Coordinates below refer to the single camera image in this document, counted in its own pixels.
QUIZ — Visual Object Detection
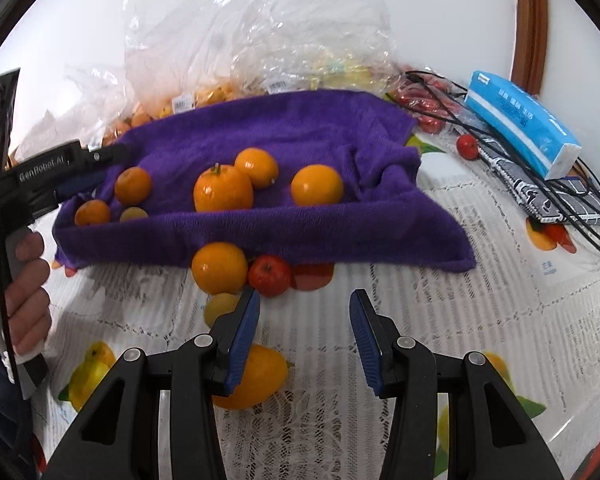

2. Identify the small red tomato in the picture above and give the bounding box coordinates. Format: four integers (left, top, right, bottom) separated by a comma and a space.
456, 134, 481, 161

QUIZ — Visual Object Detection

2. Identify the large orange with stem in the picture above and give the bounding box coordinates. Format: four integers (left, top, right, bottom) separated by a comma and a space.
193, 162, 255, 213

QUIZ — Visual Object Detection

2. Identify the golden yellow lemon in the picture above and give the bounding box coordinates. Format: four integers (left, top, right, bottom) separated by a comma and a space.
211, 342, 291, 411

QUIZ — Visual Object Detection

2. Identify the fruit printed tablecloth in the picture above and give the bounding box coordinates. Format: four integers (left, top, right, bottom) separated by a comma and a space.
7, 125, 600, 480

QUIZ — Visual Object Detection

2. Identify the person's left hand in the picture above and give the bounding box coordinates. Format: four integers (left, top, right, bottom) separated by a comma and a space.
0, 232, 52, 361

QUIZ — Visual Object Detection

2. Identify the brown wooden frame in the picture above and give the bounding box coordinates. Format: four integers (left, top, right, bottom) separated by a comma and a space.
511, 0, 548, 96

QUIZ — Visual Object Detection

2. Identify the red apple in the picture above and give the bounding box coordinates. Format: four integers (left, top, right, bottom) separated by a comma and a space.
248, 255, 293, 298

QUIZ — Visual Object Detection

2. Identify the small orange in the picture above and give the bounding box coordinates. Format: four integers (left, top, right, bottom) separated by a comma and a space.
74, 199, 112, 227
234, 147, 280, 190

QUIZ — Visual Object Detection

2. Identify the blue tissue pack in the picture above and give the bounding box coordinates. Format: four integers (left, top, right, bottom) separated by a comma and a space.
462, 71, 582, 181

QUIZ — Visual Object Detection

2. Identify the purple towel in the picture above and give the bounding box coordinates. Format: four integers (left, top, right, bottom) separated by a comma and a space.
51, 89, 477, 275

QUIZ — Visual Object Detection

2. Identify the clear bag of yellow fruit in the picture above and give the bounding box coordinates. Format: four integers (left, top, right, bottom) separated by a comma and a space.
230, 0, 403, 96

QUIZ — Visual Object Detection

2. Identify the black cable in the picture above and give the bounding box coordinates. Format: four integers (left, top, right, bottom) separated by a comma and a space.
404, 69, 600, 259

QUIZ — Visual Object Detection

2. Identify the clear bag of oranges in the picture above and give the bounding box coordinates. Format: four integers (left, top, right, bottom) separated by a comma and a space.
17, 62, 153, 158

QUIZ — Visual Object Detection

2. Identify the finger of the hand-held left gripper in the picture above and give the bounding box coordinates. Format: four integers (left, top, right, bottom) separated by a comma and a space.
86, 143, 132, 168
54, 169, 109, 202

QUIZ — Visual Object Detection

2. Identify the pile of red tomatoes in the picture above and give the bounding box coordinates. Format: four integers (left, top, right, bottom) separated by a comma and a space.
392, 71, 463, 135

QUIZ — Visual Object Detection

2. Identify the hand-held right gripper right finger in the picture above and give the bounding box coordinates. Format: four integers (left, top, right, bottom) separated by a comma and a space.
349, 288, 566, 480

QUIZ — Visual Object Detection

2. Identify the clear bag of kumquats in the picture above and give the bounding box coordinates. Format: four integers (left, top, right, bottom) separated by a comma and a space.
124, 0, 261, 121

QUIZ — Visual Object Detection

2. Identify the patterned grey pouch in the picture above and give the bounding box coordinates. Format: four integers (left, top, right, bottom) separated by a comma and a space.
477, 144, 600, 225

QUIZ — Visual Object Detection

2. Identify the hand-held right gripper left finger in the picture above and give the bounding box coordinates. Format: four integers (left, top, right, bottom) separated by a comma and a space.
44, 287, 262, 480

